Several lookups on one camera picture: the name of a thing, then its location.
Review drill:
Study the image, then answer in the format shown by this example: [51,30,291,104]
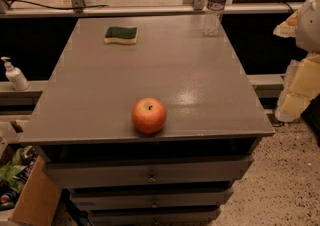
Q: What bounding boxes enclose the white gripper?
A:
[273,0,320,122]

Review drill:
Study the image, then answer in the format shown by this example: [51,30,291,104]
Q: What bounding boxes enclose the red yellow apple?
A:
[131,98,167,134]

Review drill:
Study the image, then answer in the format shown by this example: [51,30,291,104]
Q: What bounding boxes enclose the green yellow sponge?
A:
[104,26,138,45]

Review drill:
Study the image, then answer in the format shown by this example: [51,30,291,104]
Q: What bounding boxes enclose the clear plastic water bottle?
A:
[203,0,227,36]

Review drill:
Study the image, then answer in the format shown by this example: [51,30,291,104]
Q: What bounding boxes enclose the grey drawer cabinet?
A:
[21,16,273,226]

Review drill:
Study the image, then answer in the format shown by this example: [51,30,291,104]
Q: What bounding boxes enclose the white pump dispenser bottle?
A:
[1,57,29,91]

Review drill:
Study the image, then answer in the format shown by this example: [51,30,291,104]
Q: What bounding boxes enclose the brown cardboard box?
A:
[0,157,61,226]

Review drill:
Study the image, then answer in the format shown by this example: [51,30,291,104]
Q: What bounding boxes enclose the green snack bags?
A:
[0,146,38,211]

